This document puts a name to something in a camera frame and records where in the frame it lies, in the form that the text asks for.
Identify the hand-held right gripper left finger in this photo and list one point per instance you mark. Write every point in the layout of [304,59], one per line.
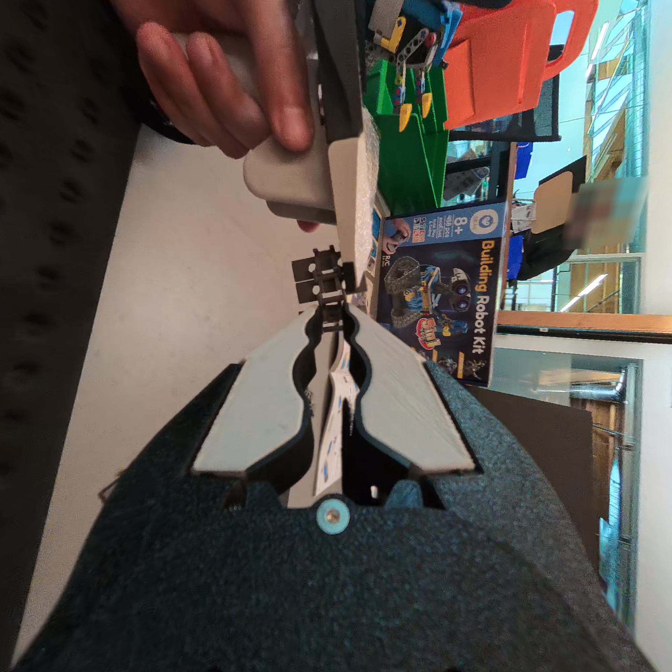
[257,414]

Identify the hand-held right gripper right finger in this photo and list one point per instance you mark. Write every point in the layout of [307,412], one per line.
[409,414]

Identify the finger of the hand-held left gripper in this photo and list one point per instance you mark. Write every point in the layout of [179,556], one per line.
[349,199]

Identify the blue toy robot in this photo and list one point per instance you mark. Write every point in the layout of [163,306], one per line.
[414,31]

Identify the short grey track segment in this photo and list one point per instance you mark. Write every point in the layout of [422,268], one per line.
[320,278]

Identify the grey desk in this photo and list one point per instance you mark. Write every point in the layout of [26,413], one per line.
[183,315]

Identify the person's left hand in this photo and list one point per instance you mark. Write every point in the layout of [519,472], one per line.
[283,78]

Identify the green plastic bin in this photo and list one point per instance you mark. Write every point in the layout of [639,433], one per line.
[409,157]

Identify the instruction booklet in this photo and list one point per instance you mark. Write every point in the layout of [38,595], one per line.
[330,420]

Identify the dark blue robot kit box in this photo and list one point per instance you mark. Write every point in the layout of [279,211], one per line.
[435,288]

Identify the orange chair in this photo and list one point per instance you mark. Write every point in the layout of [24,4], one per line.
[498,63]

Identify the blue storage bin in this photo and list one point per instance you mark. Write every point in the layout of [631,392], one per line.
[522,160]

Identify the wooden pillar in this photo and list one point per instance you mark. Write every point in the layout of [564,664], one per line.
[577,321]

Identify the black perforated pad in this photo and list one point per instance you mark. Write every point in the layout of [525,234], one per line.
[52,262]

